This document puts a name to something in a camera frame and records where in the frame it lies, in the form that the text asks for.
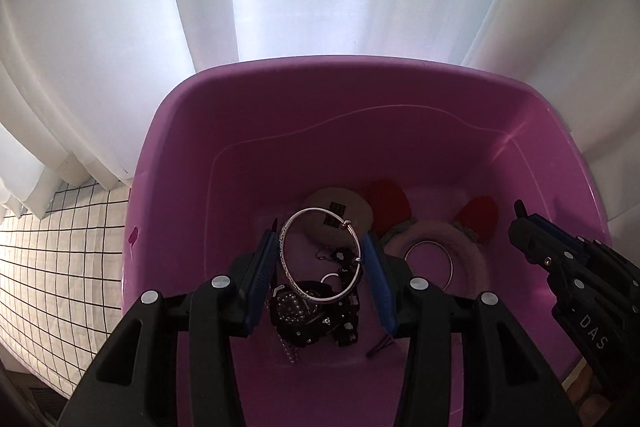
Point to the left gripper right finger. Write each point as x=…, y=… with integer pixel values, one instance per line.
x=505, y=379

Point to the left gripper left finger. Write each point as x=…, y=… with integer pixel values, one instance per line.
x=132, y=381

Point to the beige plush sloth keychain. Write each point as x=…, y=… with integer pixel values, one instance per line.
x=324, y=229

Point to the black wrist watch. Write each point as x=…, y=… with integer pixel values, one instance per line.
x=300, y=323

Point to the white black grid tablecloth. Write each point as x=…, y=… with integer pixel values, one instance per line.
x=61, y=282

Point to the large silver bangle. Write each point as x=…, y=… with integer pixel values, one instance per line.
x=432, y=260

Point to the white curtain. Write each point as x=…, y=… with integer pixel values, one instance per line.
x=82, y=79

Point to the small silver bangle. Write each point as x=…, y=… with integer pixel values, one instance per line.
x=332, y=279

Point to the person's right hand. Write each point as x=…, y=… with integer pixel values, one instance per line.
x=591, y=407

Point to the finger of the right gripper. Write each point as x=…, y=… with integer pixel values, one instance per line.
x=565, y=236
x=527, y=235

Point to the pink plastic bin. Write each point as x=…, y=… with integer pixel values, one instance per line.
x=415, y=154

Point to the pink headband red pompoms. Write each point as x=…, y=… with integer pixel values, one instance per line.
x=462, y=240

